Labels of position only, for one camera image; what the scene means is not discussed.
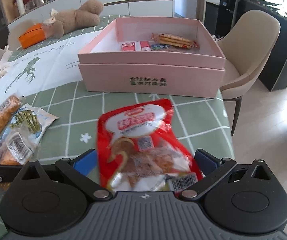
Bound long bread loaf pack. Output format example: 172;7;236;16
0;94;25;134

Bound blue seaweed snack bag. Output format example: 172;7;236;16
0;103;59;145

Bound red meat snack bag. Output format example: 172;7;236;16
97;99;203;193

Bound small red spicy snack packet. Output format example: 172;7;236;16
121;42;136;51

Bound small cake clear blue pack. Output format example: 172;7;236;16
150;44;172;51

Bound biscuit pack red ends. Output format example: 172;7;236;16
152;33;199;49

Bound round bread bun pack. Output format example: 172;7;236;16
0;131;37;165

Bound red striped snack packet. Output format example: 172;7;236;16
135;41;151;51

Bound white printed table runner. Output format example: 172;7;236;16
0;27;103;105

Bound pink cardboard box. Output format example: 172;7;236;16
78;17;226;98

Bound beige chair left side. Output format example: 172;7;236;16
7;20;35;51

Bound orange tissue pouch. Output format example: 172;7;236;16
18;23;46;49

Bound beige dining chair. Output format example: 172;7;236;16
217;10;281;134

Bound black water dispenser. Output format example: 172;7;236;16
204;0;236;38

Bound brown plush rabbit toy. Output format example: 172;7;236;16
41;0;104;38

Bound white tumbler bottle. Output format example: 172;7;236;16
15;0;26;15

